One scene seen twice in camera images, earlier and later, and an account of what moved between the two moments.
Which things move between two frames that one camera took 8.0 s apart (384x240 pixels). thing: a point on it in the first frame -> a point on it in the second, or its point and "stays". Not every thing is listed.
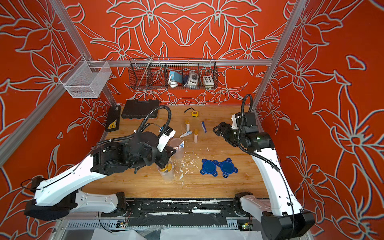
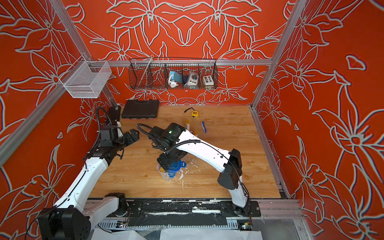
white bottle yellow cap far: x=187 y=125 stays
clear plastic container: x=167 y=176 stays
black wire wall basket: x=151 y=73 stays
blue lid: x=209 y=166 -> x=175 y=166
